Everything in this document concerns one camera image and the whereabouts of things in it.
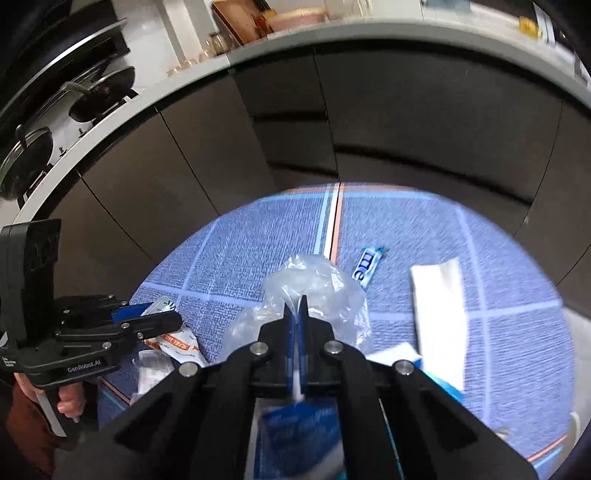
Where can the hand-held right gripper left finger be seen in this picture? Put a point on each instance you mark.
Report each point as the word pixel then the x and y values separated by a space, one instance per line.
pixel 290 344

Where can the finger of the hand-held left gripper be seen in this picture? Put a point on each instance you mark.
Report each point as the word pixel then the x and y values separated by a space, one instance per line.
pixel 154 325
pixel 134 313

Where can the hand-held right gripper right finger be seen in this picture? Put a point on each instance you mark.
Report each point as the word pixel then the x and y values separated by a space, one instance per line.
pixel 302 344

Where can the orange and white packet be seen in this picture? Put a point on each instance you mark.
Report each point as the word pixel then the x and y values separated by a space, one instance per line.
pixel 178 344

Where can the clear plastic bag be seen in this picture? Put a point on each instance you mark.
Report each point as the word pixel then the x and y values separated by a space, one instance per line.
pixel 318 286

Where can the teal blister pack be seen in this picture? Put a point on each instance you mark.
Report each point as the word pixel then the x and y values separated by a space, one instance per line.
pixel 401 357

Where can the person's left hand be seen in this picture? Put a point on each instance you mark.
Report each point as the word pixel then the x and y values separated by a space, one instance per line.
pixel 71 404

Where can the white crumpled wrapper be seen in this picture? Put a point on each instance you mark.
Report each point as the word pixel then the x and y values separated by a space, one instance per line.
pixel 152 374

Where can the blue printed packet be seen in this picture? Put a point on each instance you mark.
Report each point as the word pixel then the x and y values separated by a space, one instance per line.
pixel 300 434

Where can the blue candy wrapper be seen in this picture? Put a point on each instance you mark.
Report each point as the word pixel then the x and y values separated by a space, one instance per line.
pixel 367 263

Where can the blue checked tablecloth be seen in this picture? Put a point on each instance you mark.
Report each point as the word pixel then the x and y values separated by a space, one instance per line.
pixel 258 240

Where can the white paper strip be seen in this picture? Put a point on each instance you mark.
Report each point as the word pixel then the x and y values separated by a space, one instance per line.
pixel 438 314

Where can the black pan with lid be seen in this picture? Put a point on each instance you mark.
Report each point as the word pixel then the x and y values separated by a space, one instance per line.
pixel 25 161

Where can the black wok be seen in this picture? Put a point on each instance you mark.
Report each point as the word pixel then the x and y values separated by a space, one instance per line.
pixel 104 92

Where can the kitchen counter with dark cabinets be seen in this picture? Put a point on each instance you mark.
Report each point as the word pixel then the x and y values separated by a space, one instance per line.
pixel 392 115

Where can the black range hood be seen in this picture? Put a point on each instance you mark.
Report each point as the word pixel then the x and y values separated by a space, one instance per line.
pixel 69 50

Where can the glass teapot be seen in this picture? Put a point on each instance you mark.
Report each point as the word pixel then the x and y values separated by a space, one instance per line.
pixel 220 44

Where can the wooden cutting board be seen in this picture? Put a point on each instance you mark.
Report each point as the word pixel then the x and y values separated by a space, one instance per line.
pixel 238 21

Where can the pink bowl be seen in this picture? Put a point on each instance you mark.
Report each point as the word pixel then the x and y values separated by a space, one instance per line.
pixel 298 19

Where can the yellow cup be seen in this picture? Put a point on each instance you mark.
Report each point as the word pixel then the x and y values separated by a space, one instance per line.
pixel 529 26

